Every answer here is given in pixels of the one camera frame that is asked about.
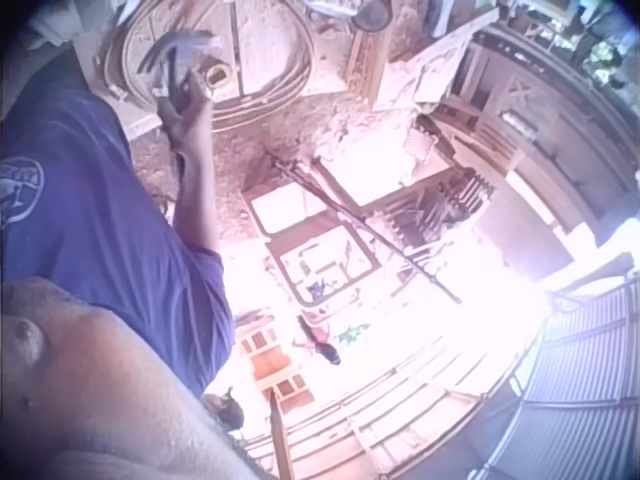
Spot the person's right hand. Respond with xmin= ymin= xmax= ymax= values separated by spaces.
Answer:
xmin=155 ymin=77 xmax=215 ymax=155

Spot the yellow tape roll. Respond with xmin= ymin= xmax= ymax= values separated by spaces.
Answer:
xmin=204 ymin=61 xmax=234 ymax=89

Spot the black round fan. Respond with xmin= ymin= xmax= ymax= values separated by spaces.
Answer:
xmin=349 ymin=0 xmax=396 ymax=34

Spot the long dark metal rod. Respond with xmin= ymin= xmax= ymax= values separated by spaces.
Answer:
xmin=264 ymin=149 xmax=462 ymax=304

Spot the blue rag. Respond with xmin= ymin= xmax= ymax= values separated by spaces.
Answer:
xmin=306 ymin=279 xmax=335 ymax=302

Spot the pale wooden board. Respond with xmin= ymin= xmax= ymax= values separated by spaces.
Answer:
xmin=375 ymin=8 xmax=501 ymax=109

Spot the heap of dark wooden slats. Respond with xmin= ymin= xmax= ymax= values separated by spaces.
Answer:
xmin=387 ymin=167 xmax=497 ymax=251

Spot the green rag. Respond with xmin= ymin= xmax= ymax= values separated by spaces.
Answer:
xmin=337 ymin=322 xmax=372 ymax=345

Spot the stack of wooden chair frames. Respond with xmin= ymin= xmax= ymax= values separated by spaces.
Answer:
xmin=424 ymin=24 xmax=636 ymax=236

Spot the corrugated metal sheet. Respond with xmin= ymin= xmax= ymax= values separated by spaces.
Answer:
xmin=474 ymin=272 xmax=640 ymax=480

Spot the round wooden frame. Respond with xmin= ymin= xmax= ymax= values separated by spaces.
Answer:
xmin=105 ymin=0 xmax=347 ymax=132

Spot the white panelled door frame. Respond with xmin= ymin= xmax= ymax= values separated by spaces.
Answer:
xmin=241 ymin=180 xmax=382 ymax=322

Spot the brown wooden post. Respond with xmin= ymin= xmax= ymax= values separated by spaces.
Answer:
xmin=268 ymin=389 xmax=297 ymax=480

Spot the pale wooden slatted frame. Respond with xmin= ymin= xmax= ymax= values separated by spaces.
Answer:
xmin=244 ymin=334 xmax=544 ymax=480

